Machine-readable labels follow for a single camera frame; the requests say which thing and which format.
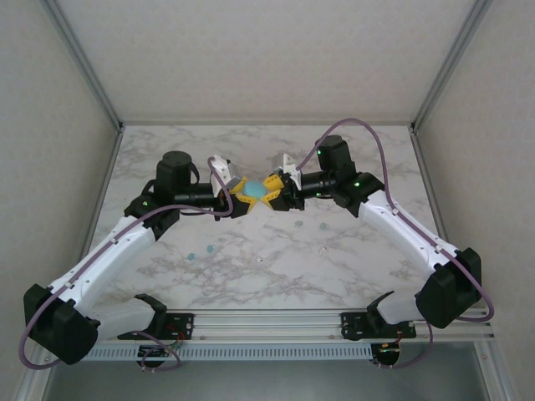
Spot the blue earbud charging case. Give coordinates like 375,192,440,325
243,180,268,200

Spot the aluminium frame profile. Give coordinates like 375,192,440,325
81,124,125,260
41,0,125,130
410,124,451,251
409,0,498,133

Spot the aluminium mounting rail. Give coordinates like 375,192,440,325
83,307,497,347

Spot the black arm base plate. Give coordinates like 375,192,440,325
340,312,418,341
118,312,196,341

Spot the grey slotted cable duct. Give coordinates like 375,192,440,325
85,344,373,361

